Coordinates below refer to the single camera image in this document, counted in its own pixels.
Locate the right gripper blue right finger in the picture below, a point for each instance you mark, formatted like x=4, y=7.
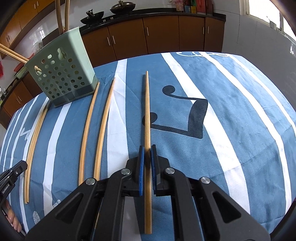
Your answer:
x=159, y=164

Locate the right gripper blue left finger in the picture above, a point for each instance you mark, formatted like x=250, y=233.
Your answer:
x=139, y=172

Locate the black kitchen countertop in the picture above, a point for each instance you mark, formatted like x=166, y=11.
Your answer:
x=64, y=68

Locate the person's left hand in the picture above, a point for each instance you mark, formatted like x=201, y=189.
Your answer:
x=11, y=217

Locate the green perforated utensil holder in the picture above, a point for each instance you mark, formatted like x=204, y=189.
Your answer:
x=62, y=69

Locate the lower wooden base cabinets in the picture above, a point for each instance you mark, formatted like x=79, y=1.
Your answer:
x=148, y=34

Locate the black wok with lid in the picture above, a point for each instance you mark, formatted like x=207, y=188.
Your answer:
x=122, y=7

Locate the red bags and condiment bottles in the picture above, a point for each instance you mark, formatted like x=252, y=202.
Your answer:
x=194, y=6

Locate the white cup on windowsill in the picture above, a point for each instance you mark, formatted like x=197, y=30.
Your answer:
x=272, y=25

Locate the right window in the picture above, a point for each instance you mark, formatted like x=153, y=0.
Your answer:
x=267, y=11

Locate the red plastic bag on wall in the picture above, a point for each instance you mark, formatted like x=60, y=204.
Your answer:
x=1, y=70

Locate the black wok with handle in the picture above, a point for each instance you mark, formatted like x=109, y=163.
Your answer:
x=92, y=18

